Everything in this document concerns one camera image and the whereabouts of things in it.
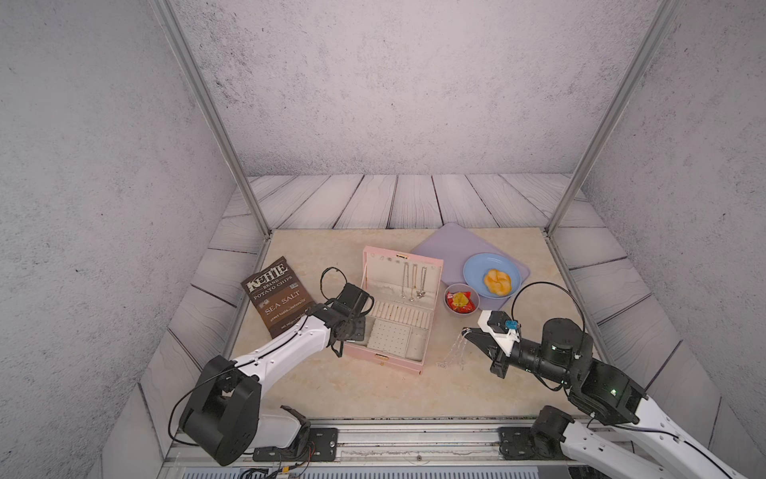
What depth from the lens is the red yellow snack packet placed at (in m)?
0.97

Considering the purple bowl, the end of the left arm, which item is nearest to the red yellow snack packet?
the purple bowl

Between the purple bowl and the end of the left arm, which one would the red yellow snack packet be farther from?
the end of the left arm
